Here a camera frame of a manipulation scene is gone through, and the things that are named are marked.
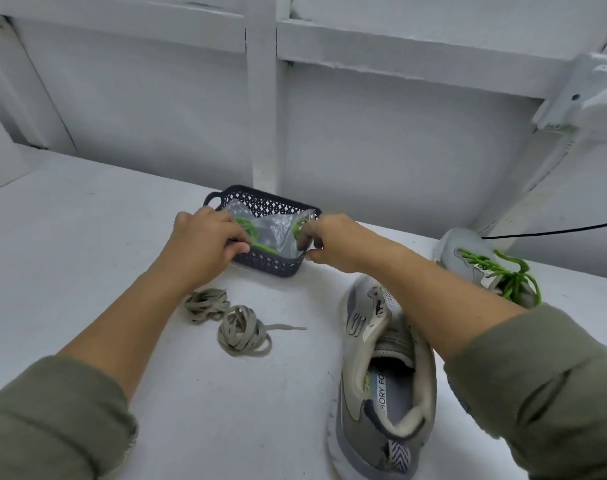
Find black cable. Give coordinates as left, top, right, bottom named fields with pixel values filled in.
left=482, top=219, right=607, bottom=242

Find white wall socket plate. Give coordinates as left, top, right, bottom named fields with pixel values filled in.
left=532, top=53, right=607, bottom=146

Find green shoelace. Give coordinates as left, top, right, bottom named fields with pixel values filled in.
left=456, top=247, right=544, bottom=307
left=233, top=215, right=311, bottom=257

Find dark plastic lattice basket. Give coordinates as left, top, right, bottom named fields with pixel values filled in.
left=203, top=185, right=324, bottom=278

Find white plug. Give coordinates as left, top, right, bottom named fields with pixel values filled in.
left=574, top=89, right=607, bottom=144

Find person's left forearm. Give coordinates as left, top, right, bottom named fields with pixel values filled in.
left=0, top=265, right=197, bottom=480

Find clear plastic bag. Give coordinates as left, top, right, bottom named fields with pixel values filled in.
left=221, top=199, right=321, bottom=262

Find gray sneaker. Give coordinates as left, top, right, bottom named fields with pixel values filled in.
left=326, top=275, right=439, bottom=480
left=432, top=227, right=544, bottom=312

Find person's right forearm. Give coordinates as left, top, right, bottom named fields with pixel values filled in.
left=362, top=235, right=607, bottom=480

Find beige shoelace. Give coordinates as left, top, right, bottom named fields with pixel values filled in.
left=183, top=287, right=233, bottom=325
left=216, top=305, right=309, bottom=358

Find person's right hand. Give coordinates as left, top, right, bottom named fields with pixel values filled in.
left=295, top=213, right=387, bottom=276

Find person's left hand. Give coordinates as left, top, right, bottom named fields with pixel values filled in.
left=155, top=205, right=253, bottom=296

